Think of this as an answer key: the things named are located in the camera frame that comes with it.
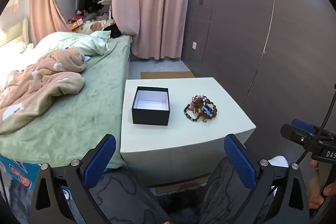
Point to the black garment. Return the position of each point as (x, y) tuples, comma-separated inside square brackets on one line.
[(114, 31)]

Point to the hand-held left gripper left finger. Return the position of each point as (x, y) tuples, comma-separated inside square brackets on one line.
[(101, 161)]

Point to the white wall socket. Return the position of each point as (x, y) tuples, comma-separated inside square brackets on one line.
[(194, 45)]

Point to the person's leg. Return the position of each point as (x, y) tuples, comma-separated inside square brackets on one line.
[(225, 187), (126, 200)]

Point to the person's right hand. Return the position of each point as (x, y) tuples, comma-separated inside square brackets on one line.
[(316, 182)]

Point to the person's right leg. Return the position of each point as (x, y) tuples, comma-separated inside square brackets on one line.
[(225, 187)]

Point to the peach fleece blanket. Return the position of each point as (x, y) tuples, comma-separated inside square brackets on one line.
[(39, 85)]

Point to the white pillow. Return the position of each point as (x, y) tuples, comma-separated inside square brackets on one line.
[(21, 47)]

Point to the bed with green sheet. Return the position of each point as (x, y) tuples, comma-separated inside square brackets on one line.
[(86, 113)]

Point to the blue printed bed base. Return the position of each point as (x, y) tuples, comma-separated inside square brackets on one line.
[(15, 169)]

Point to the pale bed headboard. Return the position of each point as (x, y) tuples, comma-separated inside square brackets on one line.
[(13, 32)]

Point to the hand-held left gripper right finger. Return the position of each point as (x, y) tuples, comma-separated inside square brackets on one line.
[(240, 161)]

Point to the black gift box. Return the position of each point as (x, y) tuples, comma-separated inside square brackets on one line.
[(151, 115)]

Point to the flat cardboard sheet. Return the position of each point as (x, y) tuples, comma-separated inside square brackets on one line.
[(168, 74)]

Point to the person's left leg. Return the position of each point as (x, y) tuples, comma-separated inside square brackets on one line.
[(126, 200)]

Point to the white sock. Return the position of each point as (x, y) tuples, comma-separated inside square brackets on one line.
[(279, 161)]

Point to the white side table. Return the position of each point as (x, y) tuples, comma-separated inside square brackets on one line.
[(183, 158)]

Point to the wide pink curtain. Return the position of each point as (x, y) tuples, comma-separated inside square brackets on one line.
[(155, 3)]

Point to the dark fuzzy rug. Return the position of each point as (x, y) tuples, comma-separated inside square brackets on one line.
[(181, 204)]

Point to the light green duvet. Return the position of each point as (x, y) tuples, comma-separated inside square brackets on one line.
[(76, 43)]

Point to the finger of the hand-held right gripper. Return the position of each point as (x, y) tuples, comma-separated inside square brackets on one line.
[(295, 133)]

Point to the clutter on far table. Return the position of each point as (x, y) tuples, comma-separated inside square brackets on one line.
[(86, 18)]

